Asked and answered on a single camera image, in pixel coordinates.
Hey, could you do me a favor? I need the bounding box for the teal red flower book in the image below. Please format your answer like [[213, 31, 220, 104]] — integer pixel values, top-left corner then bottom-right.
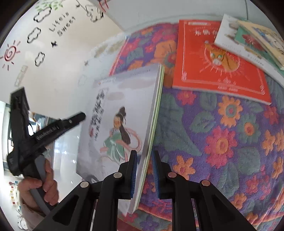
[[234, 25, 284, 71]]

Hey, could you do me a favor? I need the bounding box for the red sun wall sticker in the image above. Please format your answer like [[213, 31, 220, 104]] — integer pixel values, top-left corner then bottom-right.
[[0, 40, 21, 70]]

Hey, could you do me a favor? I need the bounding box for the black lettering wall sticker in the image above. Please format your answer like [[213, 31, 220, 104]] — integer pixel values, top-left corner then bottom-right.
[[48, 11, 77, 37]]

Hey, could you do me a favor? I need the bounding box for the green tree wall sticker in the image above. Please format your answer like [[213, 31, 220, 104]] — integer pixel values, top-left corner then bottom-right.
[[35, 0, 65, 12]]

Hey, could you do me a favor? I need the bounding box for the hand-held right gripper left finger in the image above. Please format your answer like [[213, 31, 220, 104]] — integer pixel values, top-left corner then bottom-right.
[[37, 150, 138, 231]]

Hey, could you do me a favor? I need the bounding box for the white green-dress woman book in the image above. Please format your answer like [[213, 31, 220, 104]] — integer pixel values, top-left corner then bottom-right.
[[75, 63, 165, 217]]

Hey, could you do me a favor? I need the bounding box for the person's left hand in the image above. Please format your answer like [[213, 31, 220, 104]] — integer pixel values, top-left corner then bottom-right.
[[18, 159, 59, 215]]

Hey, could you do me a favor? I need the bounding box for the floral quilted blanket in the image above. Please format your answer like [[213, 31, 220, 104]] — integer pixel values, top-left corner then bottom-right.
[[109, 21, 284, 231]]

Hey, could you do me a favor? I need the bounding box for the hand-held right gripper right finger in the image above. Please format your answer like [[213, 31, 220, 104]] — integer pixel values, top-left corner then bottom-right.
[[151, 150, 258, 231]]

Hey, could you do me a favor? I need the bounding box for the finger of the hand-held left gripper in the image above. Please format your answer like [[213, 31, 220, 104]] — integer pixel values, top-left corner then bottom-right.
[[55, 112, 86, 132]]

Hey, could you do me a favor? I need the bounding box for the person's left forearm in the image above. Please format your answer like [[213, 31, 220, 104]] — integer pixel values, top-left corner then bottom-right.
[[19, 203, 48, 231]]

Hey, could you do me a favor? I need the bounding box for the white picture book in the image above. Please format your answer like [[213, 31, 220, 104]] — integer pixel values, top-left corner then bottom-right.
[[214, 13, 284, 77]]

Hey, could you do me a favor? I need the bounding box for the bear swing wall sticker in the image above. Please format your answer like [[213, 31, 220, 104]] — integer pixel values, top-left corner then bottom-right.
[[85, 3, 105, 23]]

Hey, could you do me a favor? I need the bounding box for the beige illustrated book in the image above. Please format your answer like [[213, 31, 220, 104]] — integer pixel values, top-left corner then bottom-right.
[[236, 20, 284, 69]]

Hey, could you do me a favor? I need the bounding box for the black cloud wall sticker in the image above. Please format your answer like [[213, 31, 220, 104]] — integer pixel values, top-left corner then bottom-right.
[[34, 52, 46, 67], [27, 27, 41, 43], [33, 8, 52, 23]]

